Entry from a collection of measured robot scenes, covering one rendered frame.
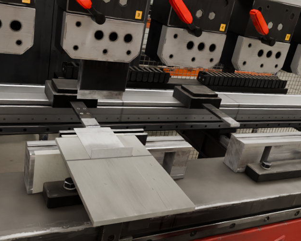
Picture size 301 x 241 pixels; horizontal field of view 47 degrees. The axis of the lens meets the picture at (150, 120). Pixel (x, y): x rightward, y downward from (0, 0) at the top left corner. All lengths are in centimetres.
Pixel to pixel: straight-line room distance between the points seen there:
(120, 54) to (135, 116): 42
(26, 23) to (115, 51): 16
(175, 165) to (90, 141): 25
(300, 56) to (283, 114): 52
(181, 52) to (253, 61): 20
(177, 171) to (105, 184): 33
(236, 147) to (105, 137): 42
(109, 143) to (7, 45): 28
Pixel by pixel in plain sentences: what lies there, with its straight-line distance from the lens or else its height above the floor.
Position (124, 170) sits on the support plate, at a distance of 65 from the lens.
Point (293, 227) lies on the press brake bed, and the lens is 116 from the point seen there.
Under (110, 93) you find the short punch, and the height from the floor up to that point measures 109.
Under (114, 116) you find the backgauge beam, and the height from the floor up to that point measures 94.
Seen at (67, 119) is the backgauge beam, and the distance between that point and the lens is 100.
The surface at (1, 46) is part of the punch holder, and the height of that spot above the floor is 119.
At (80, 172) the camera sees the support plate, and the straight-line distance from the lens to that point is 63.
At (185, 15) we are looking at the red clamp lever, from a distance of 68.
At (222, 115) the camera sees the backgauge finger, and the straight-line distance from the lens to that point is 105.
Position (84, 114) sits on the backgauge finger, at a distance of 85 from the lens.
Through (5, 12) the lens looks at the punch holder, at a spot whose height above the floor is 124.
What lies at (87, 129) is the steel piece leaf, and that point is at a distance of 78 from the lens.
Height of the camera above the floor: 134
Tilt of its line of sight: 22 degrees down
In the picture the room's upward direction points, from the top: 12 degrees clockwise
